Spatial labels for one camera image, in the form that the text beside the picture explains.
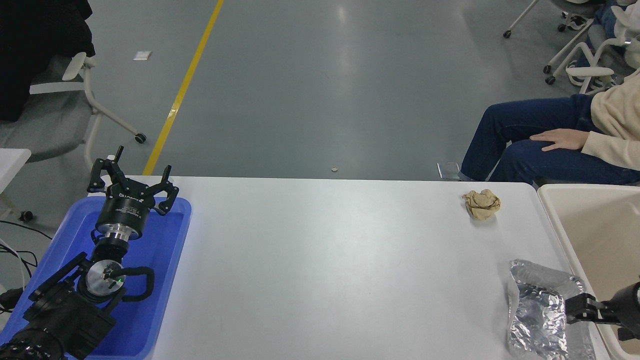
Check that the crumpled tan paper ball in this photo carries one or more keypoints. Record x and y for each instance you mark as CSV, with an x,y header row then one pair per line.
x,y
482,204

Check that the small white side table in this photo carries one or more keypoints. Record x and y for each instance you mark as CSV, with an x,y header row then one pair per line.
x,y
12,162

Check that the large pale plastic bin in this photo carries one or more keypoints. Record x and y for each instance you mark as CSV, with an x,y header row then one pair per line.
x,y
600,240

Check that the black castor wheel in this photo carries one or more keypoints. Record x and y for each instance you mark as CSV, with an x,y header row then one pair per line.
x,y
25,216

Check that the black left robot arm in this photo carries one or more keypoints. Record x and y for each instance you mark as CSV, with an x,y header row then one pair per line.
x,y
60,315

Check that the white paper scrap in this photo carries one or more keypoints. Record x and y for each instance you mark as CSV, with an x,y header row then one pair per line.
x,y
142,55

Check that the square metal floor plate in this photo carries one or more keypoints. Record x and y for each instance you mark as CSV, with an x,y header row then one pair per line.
x,y
448,170

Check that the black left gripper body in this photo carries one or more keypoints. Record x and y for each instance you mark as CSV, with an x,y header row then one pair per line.
x,y
122,210

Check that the blue plastic tray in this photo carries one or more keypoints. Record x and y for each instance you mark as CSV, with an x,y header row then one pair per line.
x,y
165,260

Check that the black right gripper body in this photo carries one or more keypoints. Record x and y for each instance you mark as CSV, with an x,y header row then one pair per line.
x,y
627,310

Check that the silver foil plate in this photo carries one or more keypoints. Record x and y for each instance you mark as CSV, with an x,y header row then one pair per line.
x,y
537,320

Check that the person's hand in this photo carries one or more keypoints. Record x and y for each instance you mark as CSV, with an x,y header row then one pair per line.
x,y
562,138

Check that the white grey office chair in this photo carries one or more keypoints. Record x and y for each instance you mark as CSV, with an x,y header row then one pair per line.
x,y
90,92

